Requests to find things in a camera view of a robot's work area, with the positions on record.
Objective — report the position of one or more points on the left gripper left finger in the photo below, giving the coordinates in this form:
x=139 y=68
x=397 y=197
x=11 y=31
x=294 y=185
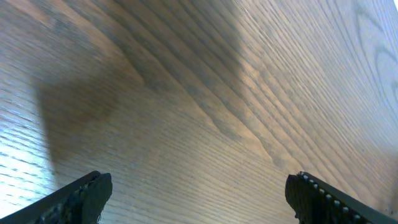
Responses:
x=80 y=202

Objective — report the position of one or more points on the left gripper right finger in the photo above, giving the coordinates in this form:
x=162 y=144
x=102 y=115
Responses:
x=317 y=202

